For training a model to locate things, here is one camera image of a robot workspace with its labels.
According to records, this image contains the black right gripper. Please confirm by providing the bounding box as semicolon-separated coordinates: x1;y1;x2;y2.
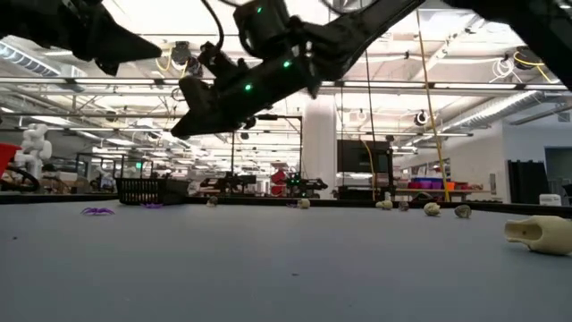
172;47;322;139

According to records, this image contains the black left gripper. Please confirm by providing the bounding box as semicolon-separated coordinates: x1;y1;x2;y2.
44;0;163;77

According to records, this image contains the red bulky object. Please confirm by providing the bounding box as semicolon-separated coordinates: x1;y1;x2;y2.
270;168;288;197

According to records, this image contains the black mesh bin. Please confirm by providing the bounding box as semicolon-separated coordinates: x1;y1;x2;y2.
114;177;189;207

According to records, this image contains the black robot rig with lights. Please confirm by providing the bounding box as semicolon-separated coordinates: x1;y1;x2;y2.
199;173;330;199

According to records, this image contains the black monitor panel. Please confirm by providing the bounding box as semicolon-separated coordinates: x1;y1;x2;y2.
336;139;394;174

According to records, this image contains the red plastic basket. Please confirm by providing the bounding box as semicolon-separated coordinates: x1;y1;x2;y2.
0;142;22;180

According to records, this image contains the workbench with coloured bins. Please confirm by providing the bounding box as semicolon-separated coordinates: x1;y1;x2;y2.
395;177;492;202

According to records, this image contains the black cabinet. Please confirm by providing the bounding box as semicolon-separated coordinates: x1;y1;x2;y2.
507;159;551;205

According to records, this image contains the dark door panel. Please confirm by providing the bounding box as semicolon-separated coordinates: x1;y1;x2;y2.
543;146;572;198

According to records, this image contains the black metal frame rig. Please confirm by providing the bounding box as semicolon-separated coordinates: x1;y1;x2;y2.
230;114;304;198

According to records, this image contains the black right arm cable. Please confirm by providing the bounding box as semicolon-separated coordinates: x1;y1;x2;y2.
199;0;224;50

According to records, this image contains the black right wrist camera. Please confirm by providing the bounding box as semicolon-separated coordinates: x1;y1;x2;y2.
232;0;309;62

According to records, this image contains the thin black hanging cable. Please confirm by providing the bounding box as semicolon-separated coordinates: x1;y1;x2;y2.
338;84;345;198

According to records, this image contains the yellow hanging cable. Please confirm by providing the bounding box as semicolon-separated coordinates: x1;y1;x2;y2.
360;139;376;202
414;8;450;202

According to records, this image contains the white ceiling cable coil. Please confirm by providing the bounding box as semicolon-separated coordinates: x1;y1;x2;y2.
491;57;517;84

